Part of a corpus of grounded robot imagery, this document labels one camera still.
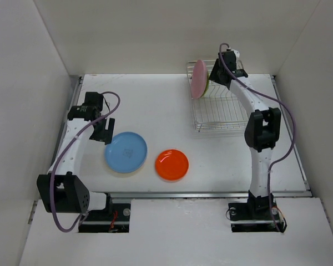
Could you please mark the orange plate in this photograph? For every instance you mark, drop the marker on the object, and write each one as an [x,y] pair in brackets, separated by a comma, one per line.
[171,165]

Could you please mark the wire dish rack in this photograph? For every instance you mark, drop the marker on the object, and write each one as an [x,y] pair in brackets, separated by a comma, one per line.
[218,111]

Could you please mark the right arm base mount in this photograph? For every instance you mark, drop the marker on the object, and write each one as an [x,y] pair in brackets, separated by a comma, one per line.
[242,220]

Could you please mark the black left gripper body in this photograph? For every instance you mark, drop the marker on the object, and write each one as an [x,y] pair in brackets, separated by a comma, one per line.
[100,134]

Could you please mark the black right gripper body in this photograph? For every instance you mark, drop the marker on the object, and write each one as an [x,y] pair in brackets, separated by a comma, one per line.
[215,74]

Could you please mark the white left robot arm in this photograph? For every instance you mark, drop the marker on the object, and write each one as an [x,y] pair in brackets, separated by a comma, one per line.
[84,122]

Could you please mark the pink plate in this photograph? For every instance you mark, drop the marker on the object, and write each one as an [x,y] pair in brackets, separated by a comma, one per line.
[199,79]

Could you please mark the dark blue plate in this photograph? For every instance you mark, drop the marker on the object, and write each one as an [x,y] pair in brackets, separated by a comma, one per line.
[126,153]

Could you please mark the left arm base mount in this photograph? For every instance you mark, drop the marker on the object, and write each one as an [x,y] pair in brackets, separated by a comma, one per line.
[114,218]

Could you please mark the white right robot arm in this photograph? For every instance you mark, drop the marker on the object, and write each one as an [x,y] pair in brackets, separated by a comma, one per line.
[261,133]

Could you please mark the green plate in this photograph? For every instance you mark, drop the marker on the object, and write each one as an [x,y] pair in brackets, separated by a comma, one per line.
[207,84]

